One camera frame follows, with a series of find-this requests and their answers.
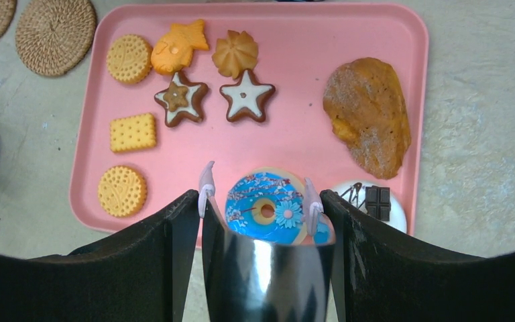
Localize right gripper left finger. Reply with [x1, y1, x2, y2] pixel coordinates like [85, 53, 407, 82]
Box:
[0, 190, 199, 321]

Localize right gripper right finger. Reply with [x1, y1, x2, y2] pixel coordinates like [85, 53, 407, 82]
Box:
[321, 190, 515, 321]

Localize pink silicone metal tongs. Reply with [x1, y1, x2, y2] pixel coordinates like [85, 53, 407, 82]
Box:
[198, 162, 335, 321]

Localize pink serving tray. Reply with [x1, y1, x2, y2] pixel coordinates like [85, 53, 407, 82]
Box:
[69, 2, 429, 233]

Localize white chocolate donut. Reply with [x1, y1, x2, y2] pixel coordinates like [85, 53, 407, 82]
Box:
[332, 180, 407, 233]

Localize round biscuit tray corner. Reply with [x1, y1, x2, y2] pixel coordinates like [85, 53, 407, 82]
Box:
[97, 166, 148, 217]

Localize blue frosted donut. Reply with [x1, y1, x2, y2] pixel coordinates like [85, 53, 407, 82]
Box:
[225, 167, 334, 245]

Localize square yellow biscuit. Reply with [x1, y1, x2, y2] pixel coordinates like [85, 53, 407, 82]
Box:
[109, 113, 157, 153]

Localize brown baked bread piece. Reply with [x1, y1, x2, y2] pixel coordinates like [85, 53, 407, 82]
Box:
[323, 57, 412, 180]

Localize brown centred star cookie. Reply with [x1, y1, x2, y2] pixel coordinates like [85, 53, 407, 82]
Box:
[154, 71, 209, 127]

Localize white iced star cookie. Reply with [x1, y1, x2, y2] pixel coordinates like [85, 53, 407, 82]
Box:
[219, 69, 276, 123]

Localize round biscuit near fish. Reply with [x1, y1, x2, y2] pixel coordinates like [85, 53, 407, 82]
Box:
[106, 34, 152, 84]

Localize orange fish shaped cake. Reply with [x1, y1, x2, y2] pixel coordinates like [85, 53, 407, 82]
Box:
[151, 19, 210, 75]

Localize swirl butter cookie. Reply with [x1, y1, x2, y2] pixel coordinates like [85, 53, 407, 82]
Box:
[212, 30, 259, 79]

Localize right woven rattan coaster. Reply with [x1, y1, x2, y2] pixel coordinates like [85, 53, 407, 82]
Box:
[15, 0, 97, 77]

